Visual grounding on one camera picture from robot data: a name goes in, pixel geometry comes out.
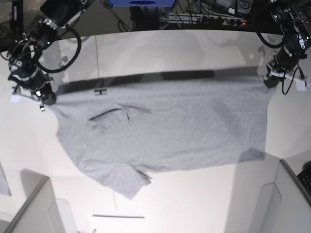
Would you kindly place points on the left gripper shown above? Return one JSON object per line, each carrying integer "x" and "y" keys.
{"x": 284, "y": 60}

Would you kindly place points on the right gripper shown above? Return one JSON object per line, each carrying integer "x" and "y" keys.
{"x": 34, "y": 80}

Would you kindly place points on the grey T-shirt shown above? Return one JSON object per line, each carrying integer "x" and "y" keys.
{"x": 133, "y": 129}

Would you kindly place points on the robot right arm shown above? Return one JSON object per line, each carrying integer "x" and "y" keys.
{"x": 23, "y": 58}

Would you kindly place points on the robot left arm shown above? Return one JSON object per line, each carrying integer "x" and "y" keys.
{"x": 296, "y": 29}

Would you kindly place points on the white power strip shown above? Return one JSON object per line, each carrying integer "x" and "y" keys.
{"x": 185, "y": 19}

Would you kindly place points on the black keyboard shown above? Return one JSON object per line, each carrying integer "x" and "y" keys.
{"x": 305, "y": 178}

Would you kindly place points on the left grey partition panel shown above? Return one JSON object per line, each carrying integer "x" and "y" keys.
{"x": 39, "y": 212}

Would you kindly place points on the grey partition panel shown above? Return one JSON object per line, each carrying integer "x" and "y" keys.
{"x": 267, "y": 197}
{"x": 39, "y": 212}

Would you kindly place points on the right grey partition panel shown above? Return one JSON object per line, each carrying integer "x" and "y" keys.
{"x": 267, "y": 197}

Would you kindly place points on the blue box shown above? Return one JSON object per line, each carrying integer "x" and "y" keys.
{"x": 151, "y": 3}

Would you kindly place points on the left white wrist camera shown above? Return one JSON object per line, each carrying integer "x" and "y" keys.
{"x": 301, "y": 82}

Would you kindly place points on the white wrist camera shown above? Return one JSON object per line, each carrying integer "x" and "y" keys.
{"x": 301, "y": 82}
{"x": 17, "y": 95}

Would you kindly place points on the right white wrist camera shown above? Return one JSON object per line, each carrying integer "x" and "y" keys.
{"x": 17, "y": 95}

